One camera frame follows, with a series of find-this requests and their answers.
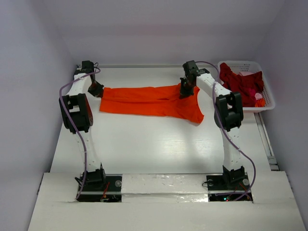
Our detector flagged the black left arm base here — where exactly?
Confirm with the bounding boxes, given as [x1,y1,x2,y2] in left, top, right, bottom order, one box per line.
[77,175,122,203]

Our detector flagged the orange t shirt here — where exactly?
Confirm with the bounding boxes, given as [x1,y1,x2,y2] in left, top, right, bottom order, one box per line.
[99,84,204,124]

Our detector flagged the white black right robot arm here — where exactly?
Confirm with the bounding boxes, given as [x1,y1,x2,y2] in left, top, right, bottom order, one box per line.
[180,60,246,191]

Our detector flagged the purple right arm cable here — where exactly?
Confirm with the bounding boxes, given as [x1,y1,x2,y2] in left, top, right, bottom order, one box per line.
[196,61,256,202]

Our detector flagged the dark red t shirt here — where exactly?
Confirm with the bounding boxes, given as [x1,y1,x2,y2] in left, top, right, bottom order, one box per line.
[219,63,264,107]

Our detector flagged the orange garment in basket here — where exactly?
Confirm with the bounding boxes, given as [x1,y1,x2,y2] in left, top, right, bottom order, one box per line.
[255,98,266,107]

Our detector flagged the white plastic laundry basket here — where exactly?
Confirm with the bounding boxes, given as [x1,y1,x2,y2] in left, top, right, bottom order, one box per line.
[218,61,275,113]

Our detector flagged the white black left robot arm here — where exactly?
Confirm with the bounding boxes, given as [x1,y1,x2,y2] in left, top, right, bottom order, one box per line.
[59,61,106,190]

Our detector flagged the pink garment in basket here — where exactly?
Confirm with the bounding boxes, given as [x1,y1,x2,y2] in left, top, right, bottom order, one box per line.
[255,93,263,100]

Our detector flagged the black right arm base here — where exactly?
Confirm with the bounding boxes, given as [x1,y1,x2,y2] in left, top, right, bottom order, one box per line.
[202,175,250,202]

